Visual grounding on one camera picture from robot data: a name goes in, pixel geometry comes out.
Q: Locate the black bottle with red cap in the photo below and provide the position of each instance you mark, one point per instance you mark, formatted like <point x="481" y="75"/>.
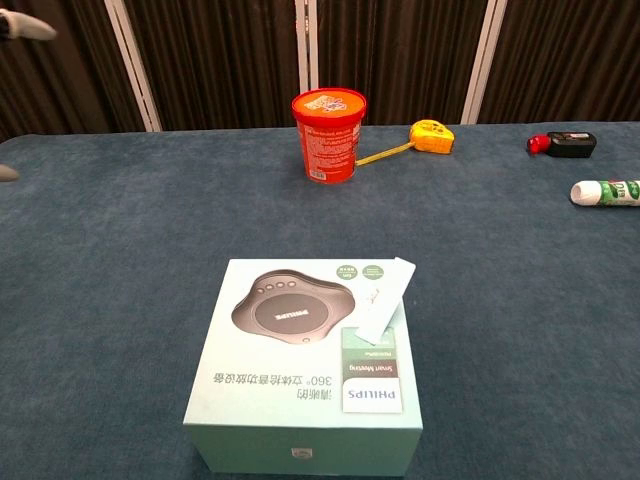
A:
<point x="570" y="145"/>

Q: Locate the white green small bottle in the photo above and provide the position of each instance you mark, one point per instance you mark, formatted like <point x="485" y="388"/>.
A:
<point x="610" y="193"/>

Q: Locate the red cup with yellow lid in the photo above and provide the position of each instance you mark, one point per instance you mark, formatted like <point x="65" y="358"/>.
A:
<point x="330" y="145"/>

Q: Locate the black curtain partition panel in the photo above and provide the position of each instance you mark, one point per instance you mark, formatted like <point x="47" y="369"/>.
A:
<point x="220" y="60"/>
<point x="400" y="55"/>
<point x="565" y="55"/>
<point x="55" y="75"/>

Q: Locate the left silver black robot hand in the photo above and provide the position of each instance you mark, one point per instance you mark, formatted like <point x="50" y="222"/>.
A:
<point x="27" y="25"/>

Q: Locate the blue felt table mat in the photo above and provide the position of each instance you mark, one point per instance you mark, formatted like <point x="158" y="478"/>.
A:
<point x="125" y="250"/>

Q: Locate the white speaker product box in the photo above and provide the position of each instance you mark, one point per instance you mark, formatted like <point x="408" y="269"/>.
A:
<point x="280" y="360"/>

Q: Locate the small light green strip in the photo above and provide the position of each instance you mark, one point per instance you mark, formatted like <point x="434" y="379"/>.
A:
<point x="385" y="305"/>

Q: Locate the yellow tape measure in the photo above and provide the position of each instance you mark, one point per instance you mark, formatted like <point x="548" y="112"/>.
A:
<point x="432" y="135"/>

